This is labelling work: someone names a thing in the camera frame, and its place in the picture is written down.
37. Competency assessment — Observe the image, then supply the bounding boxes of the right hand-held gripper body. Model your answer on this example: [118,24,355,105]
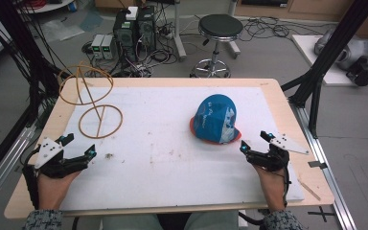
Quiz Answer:
[246,132,311,173]

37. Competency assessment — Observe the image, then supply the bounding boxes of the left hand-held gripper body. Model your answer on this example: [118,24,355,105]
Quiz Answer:
[34,137,89,179]

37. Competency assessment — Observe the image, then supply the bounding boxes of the blue hat with orange brim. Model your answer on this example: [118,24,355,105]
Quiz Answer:
[189,93,242,146]

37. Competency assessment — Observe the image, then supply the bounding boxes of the wooden ring hat stand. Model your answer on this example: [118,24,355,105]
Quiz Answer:
[57,61,125,140]

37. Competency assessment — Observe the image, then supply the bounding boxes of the person's left hand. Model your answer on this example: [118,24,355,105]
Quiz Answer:
[36,171,82,212]

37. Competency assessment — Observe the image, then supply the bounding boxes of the person's right hand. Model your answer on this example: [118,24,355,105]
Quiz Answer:
[252,164,289,213]

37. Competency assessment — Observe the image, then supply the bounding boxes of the black tape strip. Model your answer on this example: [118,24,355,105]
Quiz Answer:
[308,160,329,170]

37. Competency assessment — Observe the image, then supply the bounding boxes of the thin wooden stick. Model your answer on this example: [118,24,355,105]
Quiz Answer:
[298,179,322,202]

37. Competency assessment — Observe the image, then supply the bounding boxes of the light wooden table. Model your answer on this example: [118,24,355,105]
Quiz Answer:
[3,77,335,220]

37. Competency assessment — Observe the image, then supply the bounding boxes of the black tape cross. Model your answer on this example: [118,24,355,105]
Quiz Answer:
[307,205,336,223]

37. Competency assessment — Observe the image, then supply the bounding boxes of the person's left leg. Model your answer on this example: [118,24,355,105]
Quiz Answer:
[101,213,161,230]

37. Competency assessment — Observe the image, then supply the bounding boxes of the person's leg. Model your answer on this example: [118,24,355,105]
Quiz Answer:
[185,210,240,230]
[101,213,161,230]

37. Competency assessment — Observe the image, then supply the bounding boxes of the white table mat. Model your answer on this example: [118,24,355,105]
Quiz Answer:
[58,85,306,212]

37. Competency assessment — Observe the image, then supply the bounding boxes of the person's right leg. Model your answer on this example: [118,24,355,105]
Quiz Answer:
[185,210,240,230]

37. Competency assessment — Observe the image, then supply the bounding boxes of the white floor platform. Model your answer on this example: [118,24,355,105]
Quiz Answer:
[290,34,368,87]

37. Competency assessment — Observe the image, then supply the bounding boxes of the grey power supply unit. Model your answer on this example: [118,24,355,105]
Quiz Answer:
[101,34,118,61]
[90,34,106,60]

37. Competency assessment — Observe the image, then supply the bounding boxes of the clear plastic sheet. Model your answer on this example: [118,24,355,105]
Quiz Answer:
[39,18,85,42]

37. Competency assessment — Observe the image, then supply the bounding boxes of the black round stool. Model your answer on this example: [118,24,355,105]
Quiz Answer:
[189,13,244,79]

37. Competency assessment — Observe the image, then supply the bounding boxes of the black device on platform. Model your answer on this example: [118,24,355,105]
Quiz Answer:
[345,57,368,87]

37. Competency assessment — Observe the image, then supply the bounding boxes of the black computer tower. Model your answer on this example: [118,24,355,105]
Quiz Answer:
[112,9,139,62]
[136,5,157,55]

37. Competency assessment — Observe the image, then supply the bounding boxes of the grey robot housing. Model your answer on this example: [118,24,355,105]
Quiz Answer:
[313,28,368,72]

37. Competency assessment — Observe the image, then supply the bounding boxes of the white table leg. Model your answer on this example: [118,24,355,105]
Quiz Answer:
[172,0,188,63]

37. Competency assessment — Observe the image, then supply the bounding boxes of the white box on computer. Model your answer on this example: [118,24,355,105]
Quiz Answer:
[126,6,139,21]

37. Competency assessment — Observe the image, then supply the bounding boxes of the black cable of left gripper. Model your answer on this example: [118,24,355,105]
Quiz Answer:
[20,145,42,211]

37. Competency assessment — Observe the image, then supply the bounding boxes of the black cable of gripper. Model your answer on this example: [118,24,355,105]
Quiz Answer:
[282,166,293,208]
[20,145,42,211]

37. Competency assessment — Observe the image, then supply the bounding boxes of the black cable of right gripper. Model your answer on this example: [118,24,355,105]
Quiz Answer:
[282,166,293,208]

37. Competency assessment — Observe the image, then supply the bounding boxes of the aluminium rail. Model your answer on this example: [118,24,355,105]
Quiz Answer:
[0,124,36,214]
[288,101,359,230]

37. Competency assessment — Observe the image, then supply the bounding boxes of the black metal frame with cables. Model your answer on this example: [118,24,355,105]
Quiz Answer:
[0,0,65,190]

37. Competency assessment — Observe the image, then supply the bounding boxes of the black metal frame strut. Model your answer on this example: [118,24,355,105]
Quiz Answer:
[280,0,368,140]

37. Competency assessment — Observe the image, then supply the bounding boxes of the loose black floor cables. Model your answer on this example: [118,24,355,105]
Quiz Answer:
[239,14,303,43]

